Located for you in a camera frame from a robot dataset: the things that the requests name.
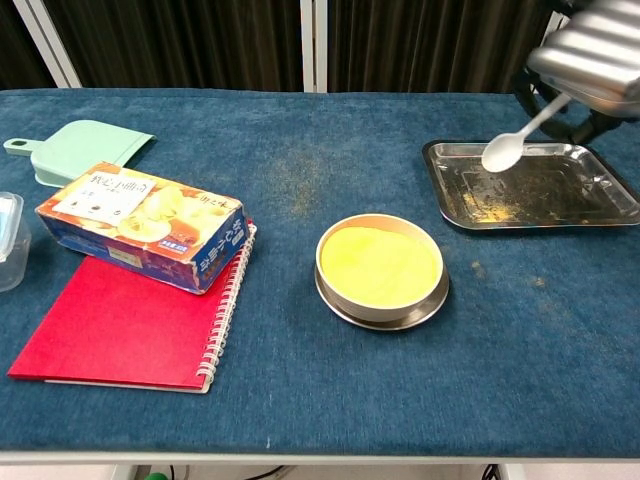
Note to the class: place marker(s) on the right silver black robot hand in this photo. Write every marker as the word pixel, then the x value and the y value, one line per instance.
pixel 590 50

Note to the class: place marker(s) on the white plastic spoon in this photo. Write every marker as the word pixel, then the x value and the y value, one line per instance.
pixel 502 152

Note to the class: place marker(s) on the metal tray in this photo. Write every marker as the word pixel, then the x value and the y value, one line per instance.
pixel 550 195

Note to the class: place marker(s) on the yellow bowl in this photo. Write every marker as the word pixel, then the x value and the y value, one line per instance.
pixel 380 315

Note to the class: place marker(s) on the black curtain panel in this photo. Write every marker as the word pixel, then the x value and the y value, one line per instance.
pixel 425 45
pixel 20 50
pixel 175 45

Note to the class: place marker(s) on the blue table cloth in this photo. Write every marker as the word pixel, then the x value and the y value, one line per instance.
pixel 300 375

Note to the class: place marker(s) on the cookie box blue orange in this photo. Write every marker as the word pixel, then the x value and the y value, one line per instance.
pixel 150 240

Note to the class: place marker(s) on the mint green dustpan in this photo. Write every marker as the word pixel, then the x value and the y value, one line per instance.
pixel 90 145

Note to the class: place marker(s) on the red spiral notebook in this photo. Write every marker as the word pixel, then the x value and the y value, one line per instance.
pixel 125 330

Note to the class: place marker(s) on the clear plastic container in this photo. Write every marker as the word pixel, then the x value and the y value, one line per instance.
pixel 12 265

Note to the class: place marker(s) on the white screen frame post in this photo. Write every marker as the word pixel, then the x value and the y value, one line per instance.
pixel 50 50
pixel 557 22
pixel 314 50

